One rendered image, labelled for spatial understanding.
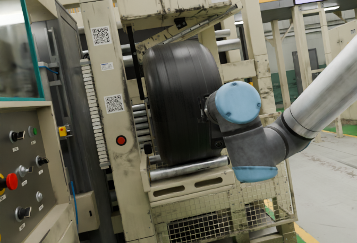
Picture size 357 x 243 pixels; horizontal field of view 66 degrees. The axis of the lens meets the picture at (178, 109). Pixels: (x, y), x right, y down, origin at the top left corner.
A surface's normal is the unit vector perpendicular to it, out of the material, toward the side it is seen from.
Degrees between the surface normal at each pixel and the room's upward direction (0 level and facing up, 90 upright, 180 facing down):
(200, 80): 73
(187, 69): 62
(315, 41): 90
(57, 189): 90
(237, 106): 78
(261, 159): 82
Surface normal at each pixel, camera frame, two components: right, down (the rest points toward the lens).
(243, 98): 0.07, -0.17
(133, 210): 0.11, 0.04
